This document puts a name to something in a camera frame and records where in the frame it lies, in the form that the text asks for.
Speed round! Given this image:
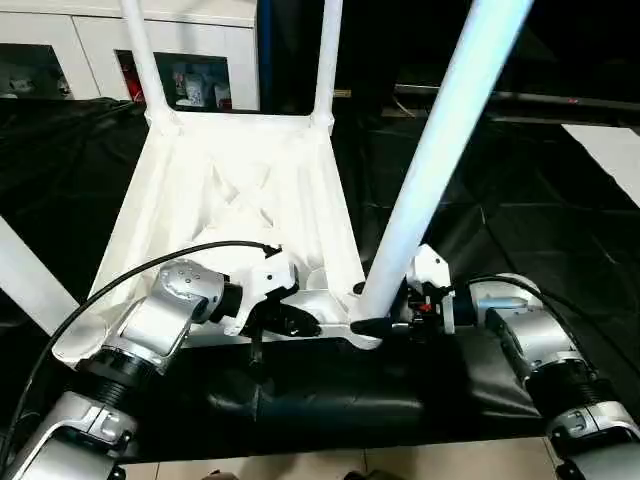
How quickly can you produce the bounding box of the dark metal rod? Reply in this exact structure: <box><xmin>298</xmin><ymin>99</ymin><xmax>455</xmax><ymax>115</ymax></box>
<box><xmin>394</xmin><ymin>82</ymin><xmax>640</xmax><ymax>115</ymax></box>

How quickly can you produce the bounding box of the white glass door cabinet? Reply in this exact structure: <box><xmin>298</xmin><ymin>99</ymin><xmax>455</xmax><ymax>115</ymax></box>
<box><xmin>0</xmin><ymin>0</ymin><xmax>264</xmax><ymax>112</ymax></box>

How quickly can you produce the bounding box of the white plastic table top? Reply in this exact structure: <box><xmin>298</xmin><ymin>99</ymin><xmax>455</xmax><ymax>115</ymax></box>
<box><xmin>52</xmin><ymin>110</ymin><xmax>387</xmax><ymax>364</ymax></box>

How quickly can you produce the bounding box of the white flat object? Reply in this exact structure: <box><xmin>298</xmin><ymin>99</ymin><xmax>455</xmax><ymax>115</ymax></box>
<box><xmin>562</xmin><ymin>123</ymin><xmax>640</xmax><ymax>207</ymax></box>

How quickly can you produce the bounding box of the white plastic table leg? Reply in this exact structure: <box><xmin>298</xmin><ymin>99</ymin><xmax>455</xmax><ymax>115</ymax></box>
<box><xmin>119</xmin><ymin>0</ymin><xmax>177</xmax><ymax>122</ymax></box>
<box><xmin>0</xmin><ymin>202</ymin><xmax>82</xmax><ymax>337</ymax></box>
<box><xmin>309</xmin><ymin>0</ymin><xmax>345</xmax><ymax>125</ymax></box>
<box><xmin>349</xmin><ymin>0</ymin><xmax>536</xmax><ymax>326</ymax></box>

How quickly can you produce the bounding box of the small white blue box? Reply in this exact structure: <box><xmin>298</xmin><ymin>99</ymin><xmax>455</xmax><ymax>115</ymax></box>
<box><xmin>182</xmin><ymin>74</ymin><xmax>207</xmax><ymax>107</ymax></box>

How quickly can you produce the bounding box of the black left camera cable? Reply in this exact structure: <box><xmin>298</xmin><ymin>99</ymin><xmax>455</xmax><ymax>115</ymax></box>
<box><xmin>0</xmin><ymin>241</ymin><xmax>284</xmax><ymax>451</ymax></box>

